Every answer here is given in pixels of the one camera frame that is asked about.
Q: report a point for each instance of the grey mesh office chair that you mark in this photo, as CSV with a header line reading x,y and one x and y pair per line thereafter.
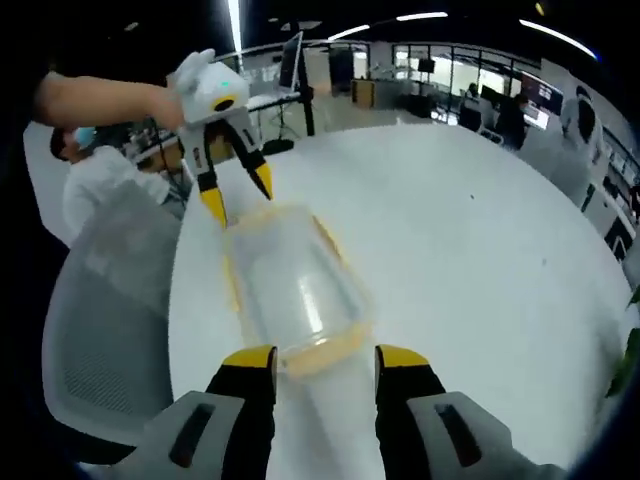
x,y
110,325

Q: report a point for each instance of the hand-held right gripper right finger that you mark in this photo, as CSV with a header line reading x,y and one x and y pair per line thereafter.
x,y
435,435

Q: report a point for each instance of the black cabinet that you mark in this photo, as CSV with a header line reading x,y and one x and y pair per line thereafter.
x,y
341,70

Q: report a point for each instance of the clear container with yellow buckles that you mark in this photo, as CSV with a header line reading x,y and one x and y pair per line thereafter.
x,y
295,280

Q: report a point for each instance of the red lit wall screen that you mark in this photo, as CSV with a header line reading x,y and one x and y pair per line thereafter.
x,y
542,92

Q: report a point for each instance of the white side desk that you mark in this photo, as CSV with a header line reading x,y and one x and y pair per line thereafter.
x,y
270,101

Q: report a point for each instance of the brown wooden cabinet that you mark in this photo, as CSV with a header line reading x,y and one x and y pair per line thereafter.
x,y
362,92

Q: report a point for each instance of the green potted plant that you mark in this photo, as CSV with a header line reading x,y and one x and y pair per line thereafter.
x,y
627,360

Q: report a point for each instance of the black computer monitor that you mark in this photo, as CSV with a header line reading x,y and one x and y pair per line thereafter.
x,y
290,65

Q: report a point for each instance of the black monitor stand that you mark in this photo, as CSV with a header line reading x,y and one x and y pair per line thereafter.
x,y
306,115

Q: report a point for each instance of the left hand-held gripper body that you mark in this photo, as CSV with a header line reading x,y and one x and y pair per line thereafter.
x,y
210,90

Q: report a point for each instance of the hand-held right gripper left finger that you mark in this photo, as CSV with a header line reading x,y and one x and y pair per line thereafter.
x,y
210,435

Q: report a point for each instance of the ceiling light strip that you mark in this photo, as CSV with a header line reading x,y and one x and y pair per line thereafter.
x,y
422,16
347,32
235,25
555,34

